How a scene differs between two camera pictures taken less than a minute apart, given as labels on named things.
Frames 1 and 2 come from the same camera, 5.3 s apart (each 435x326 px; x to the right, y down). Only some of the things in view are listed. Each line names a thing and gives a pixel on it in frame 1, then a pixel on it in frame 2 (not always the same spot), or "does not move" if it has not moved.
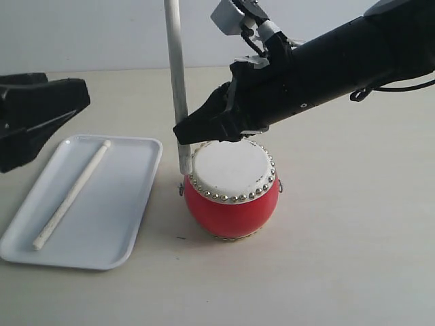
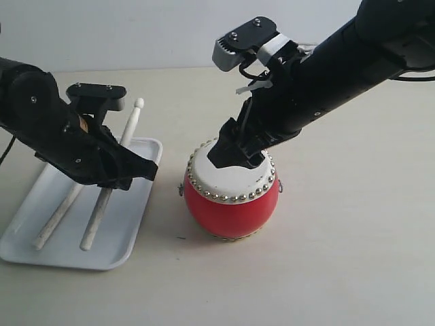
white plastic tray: (100, 228) does not move
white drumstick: (178, 75) to (138, 104)
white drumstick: (62, 209) does not move
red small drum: (232, 193) does not move
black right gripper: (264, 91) to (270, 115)
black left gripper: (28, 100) to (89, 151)
